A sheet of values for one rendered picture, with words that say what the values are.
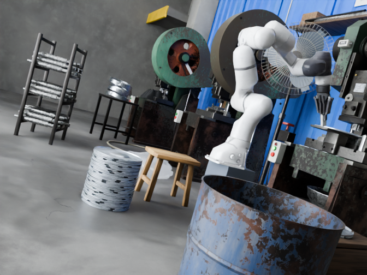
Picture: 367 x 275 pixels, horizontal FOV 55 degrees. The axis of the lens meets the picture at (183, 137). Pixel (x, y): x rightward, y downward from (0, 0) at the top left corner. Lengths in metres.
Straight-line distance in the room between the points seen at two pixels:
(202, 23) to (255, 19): 3.85
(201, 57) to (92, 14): 3.79
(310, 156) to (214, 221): 1.35
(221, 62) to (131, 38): 5.34
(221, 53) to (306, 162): 1.43
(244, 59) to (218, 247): 1.04
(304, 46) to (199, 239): 2.22
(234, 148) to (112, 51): 6.71
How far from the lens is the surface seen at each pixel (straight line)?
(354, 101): 2.27
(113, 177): 1.97
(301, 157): 2.26
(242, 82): 1.76
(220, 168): 1.79
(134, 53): 8.39
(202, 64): 5.08
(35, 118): 3.53
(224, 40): 3.26
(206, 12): 7.27
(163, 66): 4.82
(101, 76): 8.23
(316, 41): 3.04
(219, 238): 0.93
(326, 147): 2.22
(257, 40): 1.71
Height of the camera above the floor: 0.66
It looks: 5 degrees down
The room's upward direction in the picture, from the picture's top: 16 degrees clockwise
